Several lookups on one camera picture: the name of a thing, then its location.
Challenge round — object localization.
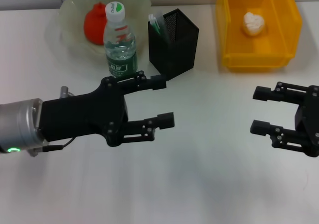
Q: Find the grey glitter pen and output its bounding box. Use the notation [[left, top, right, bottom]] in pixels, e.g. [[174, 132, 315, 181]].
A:
[[155, 9, 170, 45]]

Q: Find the mint green pen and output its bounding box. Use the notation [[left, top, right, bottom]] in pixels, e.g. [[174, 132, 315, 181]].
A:
[[148, 13, 162, 36]]

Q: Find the red orange toy fruit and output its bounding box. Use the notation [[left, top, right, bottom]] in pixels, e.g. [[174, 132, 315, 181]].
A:
[[83, 1, 109, 46]]

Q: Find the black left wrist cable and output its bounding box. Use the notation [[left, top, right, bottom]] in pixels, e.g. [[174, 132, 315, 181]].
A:
[[31, 136, 76, 157]]

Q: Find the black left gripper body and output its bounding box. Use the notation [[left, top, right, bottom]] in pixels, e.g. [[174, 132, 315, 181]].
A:
[[39, 76, 130, 147]]

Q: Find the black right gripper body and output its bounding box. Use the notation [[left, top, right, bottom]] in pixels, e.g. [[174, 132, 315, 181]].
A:
[[294, 85, 319, 158]]

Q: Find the pale green glass fruit plate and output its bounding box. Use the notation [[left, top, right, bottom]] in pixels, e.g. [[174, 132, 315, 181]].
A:
[[58, 0, 153, 66]]

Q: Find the clear green-label water bottle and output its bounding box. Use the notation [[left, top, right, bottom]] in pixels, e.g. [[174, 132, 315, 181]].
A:
[[103, 0, 139, 79]]

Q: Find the white paper ball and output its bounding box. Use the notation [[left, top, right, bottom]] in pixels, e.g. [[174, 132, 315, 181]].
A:
[[240, 8, 267, 37]]

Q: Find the black mesh pen holder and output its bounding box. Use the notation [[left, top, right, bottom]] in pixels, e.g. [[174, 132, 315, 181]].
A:
[[148, 8, 200, 82]]

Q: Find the yellow plastic bin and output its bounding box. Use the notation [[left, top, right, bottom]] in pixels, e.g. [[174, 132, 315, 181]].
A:
[[215, 0, 304, 73]]

